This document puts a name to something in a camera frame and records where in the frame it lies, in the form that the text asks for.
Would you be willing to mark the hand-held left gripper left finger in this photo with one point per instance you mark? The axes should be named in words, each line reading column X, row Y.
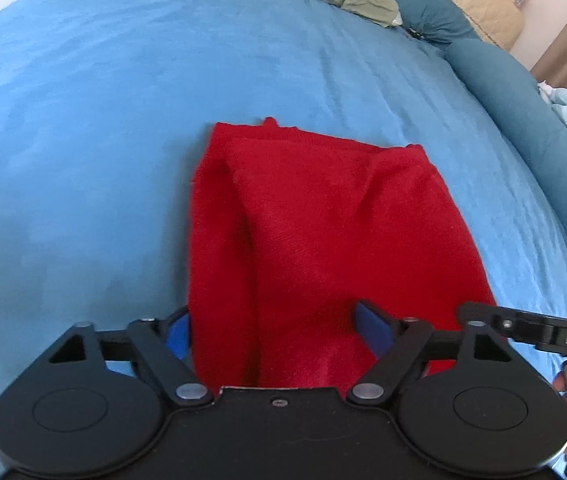
column 179, row 336

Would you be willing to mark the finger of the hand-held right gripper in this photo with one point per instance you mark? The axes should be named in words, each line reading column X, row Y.
column 518, row 322

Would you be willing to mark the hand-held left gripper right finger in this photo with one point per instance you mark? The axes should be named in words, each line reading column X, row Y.
column 373, row 331

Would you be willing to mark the red knit sweater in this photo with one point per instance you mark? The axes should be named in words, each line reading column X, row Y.
column 323, row 240

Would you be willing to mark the teal blue duvet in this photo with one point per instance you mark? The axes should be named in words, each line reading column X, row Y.
column 528, row 120

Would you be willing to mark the blue bed sheet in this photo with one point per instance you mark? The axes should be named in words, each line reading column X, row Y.
column 88, row 135

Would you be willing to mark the teal pillow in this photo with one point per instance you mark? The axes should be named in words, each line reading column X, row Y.
column 431, row 12

